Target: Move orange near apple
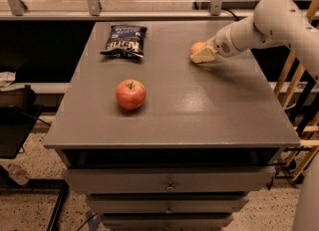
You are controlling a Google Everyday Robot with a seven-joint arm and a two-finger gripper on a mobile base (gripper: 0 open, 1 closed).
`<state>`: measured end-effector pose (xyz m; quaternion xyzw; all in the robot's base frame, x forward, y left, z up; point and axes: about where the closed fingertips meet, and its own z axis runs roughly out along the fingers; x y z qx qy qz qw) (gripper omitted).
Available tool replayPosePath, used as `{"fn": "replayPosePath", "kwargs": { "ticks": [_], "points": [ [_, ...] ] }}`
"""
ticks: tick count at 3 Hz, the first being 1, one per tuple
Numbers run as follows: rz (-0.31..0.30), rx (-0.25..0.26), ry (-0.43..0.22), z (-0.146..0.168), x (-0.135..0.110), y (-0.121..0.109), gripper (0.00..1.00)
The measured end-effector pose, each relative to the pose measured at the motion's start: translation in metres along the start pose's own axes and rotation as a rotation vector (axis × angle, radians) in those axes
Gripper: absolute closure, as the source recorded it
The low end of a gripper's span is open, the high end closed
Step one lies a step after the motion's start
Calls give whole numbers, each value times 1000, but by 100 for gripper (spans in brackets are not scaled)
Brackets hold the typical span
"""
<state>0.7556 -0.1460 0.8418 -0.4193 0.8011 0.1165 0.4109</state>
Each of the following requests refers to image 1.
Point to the black side table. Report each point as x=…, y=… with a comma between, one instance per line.
x=18, y=115

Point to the orange fruit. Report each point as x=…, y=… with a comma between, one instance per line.
x=196, y=47

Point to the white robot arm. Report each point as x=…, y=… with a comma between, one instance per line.
x=273, y=23

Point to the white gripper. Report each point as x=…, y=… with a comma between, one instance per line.
x=221, y=45

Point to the grey drawer cabinet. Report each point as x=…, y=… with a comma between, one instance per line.
x=205, y=137

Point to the red apple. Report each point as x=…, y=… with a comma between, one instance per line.
x=130, y=94

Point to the dark blue chip bag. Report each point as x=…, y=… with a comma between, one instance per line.
x=125, y=41

